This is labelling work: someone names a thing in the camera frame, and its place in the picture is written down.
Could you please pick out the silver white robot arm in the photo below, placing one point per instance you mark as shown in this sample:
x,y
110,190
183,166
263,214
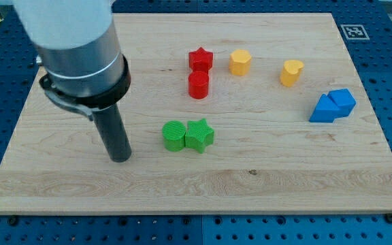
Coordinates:
x,y
76,41

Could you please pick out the green star block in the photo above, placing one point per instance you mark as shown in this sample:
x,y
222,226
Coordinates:
x,y
199,135

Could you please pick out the green cylinder block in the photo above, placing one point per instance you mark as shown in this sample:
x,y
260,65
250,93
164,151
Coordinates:
x,y
173,135

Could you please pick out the light wooden board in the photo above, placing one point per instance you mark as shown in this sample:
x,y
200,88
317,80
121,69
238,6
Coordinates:
x,y
267,157

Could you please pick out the red cylinder block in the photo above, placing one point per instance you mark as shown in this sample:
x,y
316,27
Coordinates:
x,y
198,84

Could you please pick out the red star block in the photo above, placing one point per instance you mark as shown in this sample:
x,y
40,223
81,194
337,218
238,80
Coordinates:
x,y
201,60

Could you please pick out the yellow hexagon block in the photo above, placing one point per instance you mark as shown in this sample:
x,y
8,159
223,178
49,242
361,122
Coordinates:
x,y
239,62

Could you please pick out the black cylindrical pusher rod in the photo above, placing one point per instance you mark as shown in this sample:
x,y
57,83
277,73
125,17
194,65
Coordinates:
x,y
112,131

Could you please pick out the yellow heart block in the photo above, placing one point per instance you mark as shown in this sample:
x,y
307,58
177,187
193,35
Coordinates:
x,y
291,71

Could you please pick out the blue triangle block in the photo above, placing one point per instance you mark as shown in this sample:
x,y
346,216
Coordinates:
x,y
325,111

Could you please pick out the blue cube block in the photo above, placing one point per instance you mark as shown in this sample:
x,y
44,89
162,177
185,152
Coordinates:
x,y
344,100

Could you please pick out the white fiducial marker tag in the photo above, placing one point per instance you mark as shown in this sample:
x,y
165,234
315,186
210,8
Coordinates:
x,y
354,32

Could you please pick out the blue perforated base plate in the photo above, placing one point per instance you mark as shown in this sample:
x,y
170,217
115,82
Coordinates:
x,y
372,58

